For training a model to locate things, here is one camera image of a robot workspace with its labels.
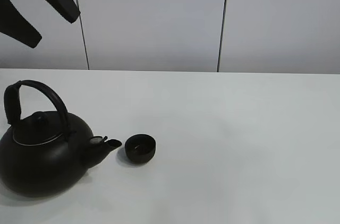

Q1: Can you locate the black round kettle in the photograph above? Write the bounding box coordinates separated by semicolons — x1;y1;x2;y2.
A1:
1;80;122;197

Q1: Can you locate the small black teacup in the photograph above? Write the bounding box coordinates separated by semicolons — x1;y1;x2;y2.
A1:
124;134;156;165

